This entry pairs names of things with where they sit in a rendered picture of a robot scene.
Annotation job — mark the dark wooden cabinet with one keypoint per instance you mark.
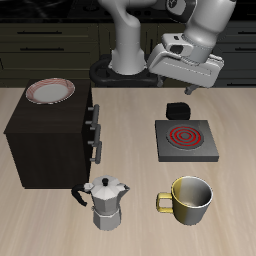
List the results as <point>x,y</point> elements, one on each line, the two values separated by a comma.
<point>46,133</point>

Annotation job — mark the white plate with red rim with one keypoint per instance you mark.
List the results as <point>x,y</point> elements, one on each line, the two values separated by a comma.
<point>50,90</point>

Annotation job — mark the silver moka pot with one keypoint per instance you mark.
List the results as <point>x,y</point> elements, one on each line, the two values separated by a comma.
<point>104,201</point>

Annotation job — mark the dark grey stove plate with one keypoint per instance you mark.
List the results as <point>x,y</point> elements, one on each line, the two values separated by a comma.
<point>186,140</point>

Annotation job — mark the yellow and white mug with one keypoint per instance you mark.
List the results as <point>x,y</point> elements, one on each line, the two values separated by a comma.
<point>191,200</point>

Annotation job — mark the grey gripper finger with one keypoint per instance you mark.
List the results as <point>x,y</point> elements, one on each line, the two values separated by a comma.
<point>160,81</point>
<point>191,88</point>

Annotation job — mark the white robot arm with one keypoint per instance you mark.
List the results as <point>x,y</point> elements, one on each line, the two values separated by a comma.
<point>126,36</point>

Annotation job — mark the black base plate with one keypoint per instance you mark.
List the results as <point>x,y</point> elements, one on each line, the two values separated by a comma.
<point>113,75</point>

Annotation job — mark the black stove knob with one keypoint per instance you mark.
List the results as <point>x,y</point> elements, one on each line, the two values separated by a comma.
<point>178,111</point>

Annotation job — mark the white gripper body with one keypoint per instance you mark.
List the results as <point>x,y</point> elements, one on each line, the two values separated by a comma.
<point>186,70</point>

